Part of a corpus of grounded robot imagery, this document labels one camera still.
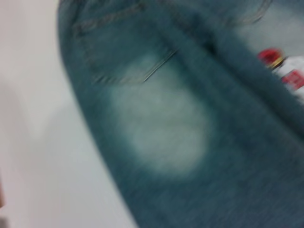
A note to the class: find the blue denim shorts cartoon print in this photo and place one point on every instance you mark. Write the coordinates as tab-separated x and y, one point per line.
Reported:
190	118

